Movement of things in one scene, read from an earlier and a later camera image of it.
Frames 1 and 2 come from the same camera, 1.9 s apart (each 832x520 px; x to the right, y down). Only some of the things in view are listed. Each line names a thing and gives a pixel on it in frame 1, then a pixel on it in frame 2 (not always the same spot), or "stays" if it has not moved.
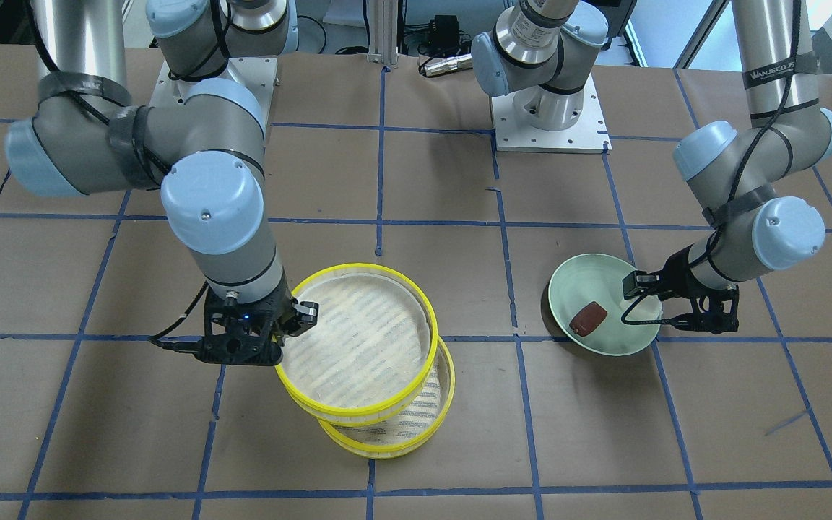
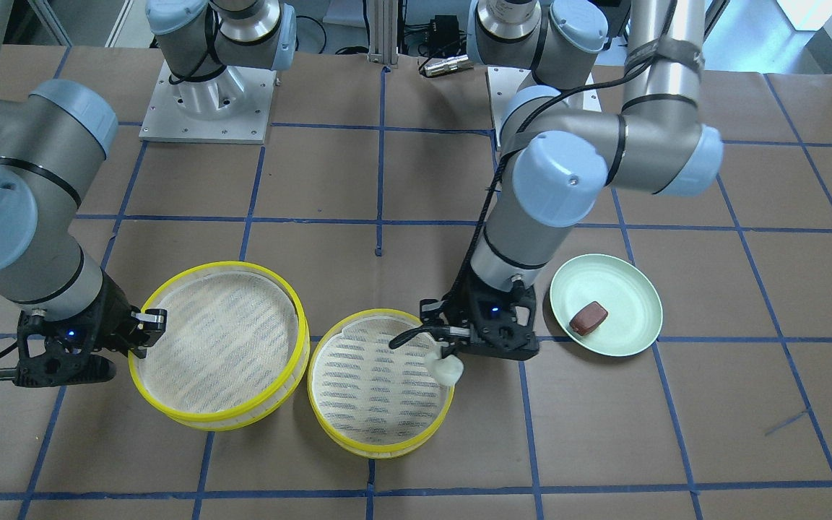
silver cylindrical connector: [451, 63] stays
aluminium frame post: [383, 32] stays
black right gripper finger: [305, 315] to [154, 322]
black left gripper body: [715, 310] to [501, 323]
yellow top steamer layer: [370, 352] to [234, 352]
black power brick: [444, 31] stays
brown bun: [588, 319] stays
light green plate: [586, 302] stays
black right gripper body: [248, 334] to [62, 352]
